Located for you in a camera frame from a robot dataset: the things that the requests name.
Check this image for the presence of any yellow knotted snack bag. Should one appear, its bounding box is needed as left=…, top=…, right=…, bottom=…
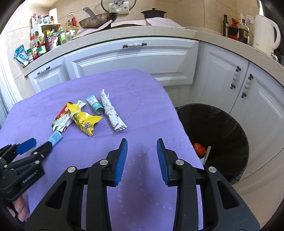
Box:
left=66, top=103, right=103, bottom=137

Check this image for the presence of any large red plastic bag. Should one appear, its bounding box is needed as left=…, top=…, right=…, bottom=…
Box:
left=193, top=143, right=206, bottom=158

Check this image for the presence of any teal white tube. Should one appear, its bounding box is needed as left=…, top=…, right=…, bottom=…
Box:
left=86, top=95, right=104, bottom=115

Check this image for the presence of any white patterned knotted wrapper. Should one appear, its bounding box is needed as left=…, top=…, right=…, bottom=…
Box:
left=101, top=89, right=127, bottom=131

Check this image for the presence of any red label black bottle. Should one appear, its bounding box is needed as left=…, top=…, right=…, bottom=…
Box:
left=55, top=104, right=70, bottom=121

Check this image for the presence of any black trash bin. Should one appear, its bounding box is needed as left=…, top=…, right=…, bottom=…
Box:
left=176, top=103, right=249, bottom=184

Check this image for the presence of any left hand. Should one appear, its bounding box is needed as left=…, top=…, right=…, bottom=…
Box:
left=14, top=196, right=29, bottom=222

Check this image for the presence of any purple tablecloth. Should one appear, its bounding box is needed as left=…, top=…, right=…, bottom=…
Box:
left=1, top=70, right=202, bottom=230

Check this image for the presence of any blue white salt bag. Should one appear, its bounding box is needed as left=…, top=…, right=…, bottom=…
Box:
left=14, top=44, right=29, bottom=67

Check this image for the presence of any red cap seasoning jar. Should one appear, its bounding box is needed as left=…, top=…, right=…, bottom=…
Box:
left=37, top=42, right=47, bottom=56

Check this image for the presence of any green seasoning bottle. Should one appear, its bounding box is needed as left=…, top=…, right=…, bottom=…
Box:
left=58, top=27, right=66, bottom=45

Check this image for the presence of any white spice rack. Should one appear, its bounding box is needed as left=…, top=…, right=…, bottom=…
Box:
left=31, top=24, right=61, bottom=50

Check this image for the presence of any cooking oil bottle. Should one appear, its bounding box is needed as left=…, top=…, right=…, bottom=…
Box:
left=65, top=12, right=79, bottom=38

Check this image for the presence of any white paper towel roll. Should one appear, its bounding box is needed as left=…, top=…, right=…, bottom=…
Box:
left=49, top=8, right=58, bottom=24

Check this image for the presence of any steel wok pan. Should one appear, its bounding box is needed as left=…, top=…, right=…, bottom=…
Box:
left=79, top=7, right=118, bottom=29

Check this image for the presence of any glass pot lid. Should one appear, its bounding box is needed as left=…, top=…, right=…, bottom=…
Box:
left=100, top=0, right=137, bottom=15

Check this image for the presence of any pink cloth on stove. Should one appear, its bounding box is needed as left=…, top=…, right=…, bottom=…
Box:
left=72, top=17, right=185, bottom=39

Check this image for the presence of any dark soy sauce bottle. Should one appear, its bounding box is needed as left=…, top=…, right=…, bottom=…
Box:
left=238, top=18, right=249, bottom=44

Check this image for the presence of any black clay pot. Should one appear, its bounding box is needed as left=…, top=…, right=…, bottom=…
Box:
left=141, top=8, right=166, bottom=19

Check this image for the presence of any red box on counter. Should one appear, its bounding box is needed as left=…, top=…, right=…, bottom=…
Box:
left=228, top=18, right=239, bottom=40

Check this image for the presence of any white electric kettle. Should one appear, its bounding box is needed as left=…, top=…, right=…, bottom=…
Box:
left=253, top=14, right=281, bottom=57

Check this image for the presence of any dark olive oil bottle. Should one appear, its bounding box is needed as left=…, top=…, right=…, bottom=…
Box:
left=223, top=14, right=229, bottom=37

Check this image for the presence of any left cabinet handle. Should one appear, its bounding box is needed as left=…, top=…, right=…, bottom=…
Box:
left=37, top=66, right=51, bottom=75

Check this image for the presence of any corner door left handle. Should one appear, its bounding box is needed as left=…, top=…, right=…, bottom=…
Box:
left=230, top=66, right=241, bottom=90

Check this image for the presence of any corner door handle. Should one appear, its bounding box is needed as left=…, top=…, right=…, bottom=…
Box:
left=241, top=74, right=254, bottom=99
left=230, top=66, right=241, bottom=90

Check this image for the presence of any corner door right handle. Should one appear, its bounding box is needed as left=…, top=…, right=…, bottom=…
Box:
left=241, top=74, right=254, bottom=99

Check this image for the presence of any middle drawer handle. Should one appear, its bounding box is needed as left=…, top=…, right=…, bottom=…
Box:
left=122, top=42, right=147, bottom=48

